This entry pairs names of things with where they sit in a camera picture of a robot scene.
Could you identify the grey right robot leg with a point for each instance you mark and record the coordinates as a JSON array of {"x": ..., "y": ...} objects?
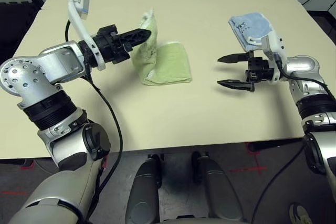
[{"x": 220, "y": 190}]

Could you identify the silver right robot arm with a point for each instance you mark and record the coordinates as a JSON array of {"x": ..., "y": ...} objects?
[{"x": 302, "y": 66}]

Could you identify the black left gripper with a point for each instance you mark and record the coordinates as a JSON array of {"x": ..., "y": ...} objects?
[{"x": 110, "y": 45}]

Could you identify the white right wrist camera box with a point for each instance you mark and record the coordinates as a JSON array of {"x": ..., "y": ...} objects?
[{"x": 273, "y": 45}]

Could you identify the grey left robot leg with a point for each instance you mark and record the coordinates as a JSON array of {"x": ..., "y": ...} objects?
[{"x": 144, "y": 197}]

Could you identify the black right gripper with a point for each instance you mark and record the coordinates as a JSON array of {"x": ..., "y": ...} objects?
[{"x": 258, "y": 69}]

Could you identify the green terry towel white trim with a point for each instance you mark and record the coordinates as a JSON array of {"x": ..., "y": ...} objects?
[{"x": 173, "y": 64}]

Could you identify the black foam mat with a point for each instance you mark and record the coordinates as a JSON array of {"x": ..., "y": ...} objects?
[{"x": 13, "y": 24}]

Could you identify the grey robot leg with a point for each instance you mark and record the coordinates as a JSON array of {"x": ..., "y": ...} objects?
[
  {"x": 220, "y": 190},
  {"x": 144, "y": 197}
]

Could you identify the folded blue terry towel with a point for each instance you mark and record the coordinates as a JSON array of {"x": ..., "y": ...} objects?
[{"x": 252, "y": 26}]

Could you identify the bystander sneaker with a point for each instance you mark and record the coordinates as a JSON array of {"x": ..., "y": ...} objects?
[{"x": 299, "y": 214}]

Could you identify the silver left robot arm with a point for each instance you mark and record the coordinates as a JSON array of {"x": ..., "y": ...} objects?
[{"x": 60, "y": 61}]

